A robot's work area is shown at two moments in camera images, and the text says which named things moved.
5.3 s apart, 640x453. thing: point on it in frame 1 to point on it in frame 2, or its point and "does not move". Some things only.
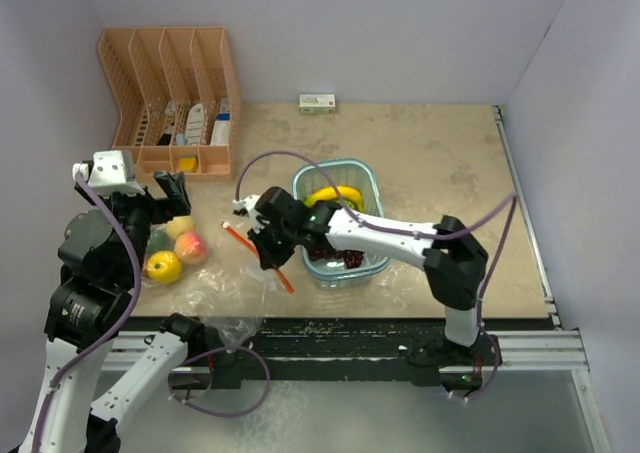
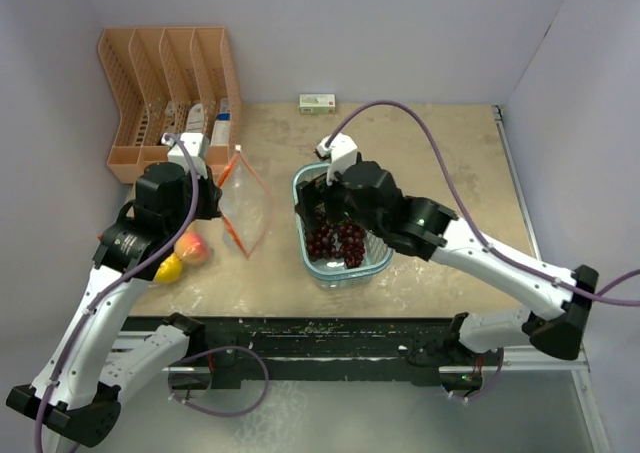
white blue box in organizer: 221,130 does not move
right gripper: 270,257 to 315,192
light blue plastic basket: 312,175 does not move
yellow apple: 164,267 does not move
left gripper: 176,202 to 212,195
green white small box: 317,103 does not move
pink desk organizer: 177,92 does not move
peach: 190,247 does not move
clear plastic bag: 229,296 to 245,201
